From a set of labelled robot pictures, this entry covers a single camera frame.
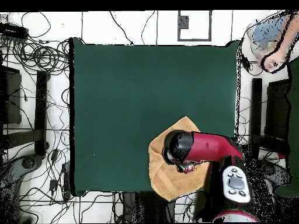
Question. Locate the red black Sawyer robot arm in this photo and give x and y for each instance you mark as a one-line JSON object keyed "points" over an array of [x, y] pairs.
{"points": [[210, 147]]}

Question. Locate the small black power adapter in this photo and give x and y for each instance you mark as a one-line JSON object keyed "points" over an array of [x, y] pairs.
{"points": [[55, 155], [53, 185]]}

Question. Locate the person's hand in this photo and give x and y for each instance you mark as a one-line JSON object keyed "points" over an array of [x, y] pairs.
{"points": [[273, 61]]}

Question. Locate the tan terry towel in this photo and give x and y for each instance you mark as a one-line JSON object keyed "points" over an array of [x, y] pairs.
{"points": [[170, 182]]}

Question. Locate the gray black floor stand base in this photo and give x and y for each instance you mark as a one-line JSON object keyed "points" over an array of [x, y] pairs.
{"points": [[278, 172], [28, 163]]}

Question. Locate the gray square floor box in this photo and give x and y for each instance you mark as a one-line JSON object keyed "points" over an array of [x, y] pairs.
{"points": [[183, 22]]}

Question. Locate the person's forearm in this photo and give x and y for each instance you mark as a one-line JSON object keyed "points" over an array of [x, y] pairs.
{"points": [[289, 35]]}

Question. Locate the black box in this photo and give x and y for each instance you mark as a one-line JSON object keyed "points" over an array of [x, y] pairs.
{"points": [[276, 109], [11, 95]]}

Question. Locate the gray floor hatch frame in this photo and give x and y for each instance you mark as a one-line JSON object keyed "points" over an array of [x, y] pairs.
{"points": [[193, 40]]}

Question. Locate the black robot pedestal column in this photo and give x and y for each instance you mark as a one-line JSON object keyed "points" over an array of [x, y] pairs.
{"points": [[149, 207]]}

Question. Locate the dark green fabric sheet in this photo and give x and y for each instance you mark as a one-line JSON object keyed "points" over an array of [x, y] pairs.
{"points": [[294, 116]]}

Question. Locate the dark green table cloth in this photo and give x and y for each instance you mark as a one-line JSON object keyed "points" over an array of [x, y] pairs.
{"points": [[116, 93]]}

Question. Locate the black power strip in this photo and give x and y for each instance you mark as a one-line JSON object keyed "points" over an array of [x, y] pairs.
{"points": [[14, 30]]}

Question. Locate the black metal stand frame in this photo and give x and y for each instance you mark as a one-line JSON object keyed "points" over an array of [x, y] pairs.
{"points": [[255, 105], [41, 112]]}

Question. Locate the person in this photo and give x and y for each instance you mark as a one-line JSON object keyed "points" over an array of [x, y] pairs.
{"points": [[266, 32]]}

